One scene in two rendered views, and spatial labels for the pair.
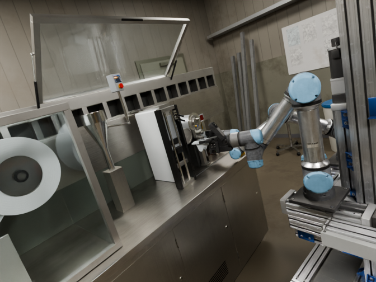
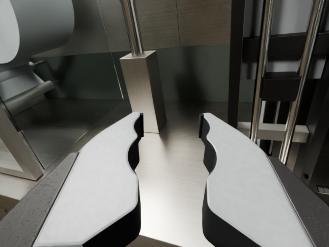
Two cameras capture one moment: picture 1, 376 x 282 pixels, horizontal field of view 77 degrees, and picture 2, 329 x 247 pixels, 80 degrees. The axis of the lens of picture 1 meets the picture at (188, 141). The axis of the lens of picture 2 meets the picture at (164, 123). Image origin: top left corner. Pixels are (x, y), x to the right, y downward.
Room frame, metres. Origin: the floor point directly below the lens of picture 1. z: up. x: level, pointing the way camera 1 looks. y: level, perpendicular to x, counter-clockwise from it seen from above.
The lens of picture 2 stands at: (1.21, -0.13, 1.29)
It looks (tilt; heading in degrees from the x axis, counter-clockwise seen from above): 31 degrees down; 69
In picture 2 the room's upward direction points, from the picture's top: 9 degrees counter-clockwise
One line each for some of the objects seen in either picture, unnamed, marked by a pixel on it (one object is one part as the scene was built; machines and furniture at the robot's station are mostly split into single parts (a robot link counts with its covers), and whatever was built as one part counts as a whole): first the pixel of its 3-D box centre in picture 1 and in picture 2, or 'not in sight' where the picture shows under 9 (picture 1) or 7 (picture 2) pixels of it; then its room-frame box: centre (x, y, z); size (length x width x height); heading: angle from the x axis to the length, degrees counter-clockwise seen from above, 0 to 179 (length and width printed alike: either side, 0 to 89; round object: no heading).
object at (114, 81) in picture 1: (116, 83); not in sight; (1.47, 0.32, 1.66); 0.07 x 0.07 x 0.10; 61
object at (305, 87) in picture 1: (310, 134); not in sight; (0.99, -0.54, 1.19); 0.15 x 0.12 x 0.55; 153
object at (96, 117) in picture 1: (93, 117); not in sight; (1.40, 0.50, 1.50); 0.14 x 0.14 x 0.06
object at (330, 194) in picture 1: (317, 185); not in sight; (1.11, -0.60, 0.87); 0.15 x 0.15 x 0.10
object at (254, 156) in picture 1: (254, 155); not in sight; (1.13, -0.31, 1.12); 0.11 x 0.08 x 0.11; 153
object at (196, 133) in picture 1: (201, 146); not in sight; (1.78, -0.09, 1.05); 0.06 x 0.05 x 0.31; 45
